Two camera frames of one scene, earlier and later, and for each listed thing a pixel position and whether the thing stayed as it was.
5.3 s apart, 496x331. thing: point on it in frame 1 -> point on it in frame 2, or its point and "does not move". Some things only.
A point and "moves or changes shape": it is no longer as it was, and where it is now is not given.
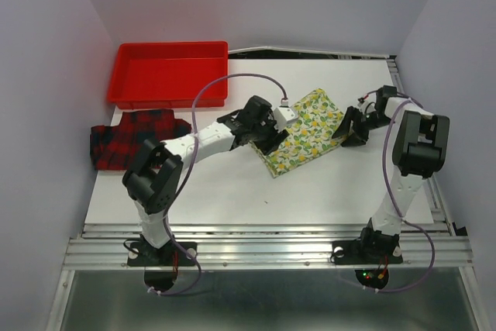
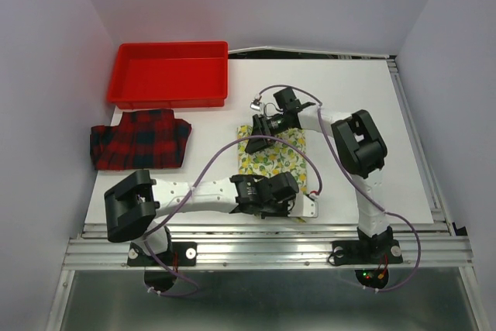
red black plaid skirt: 115,147 does not move
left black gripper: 275,139 -> 282,213
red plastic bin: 170,75 does not move
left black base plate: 142,254 does not move
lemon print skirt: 319,118 moves or changes shape
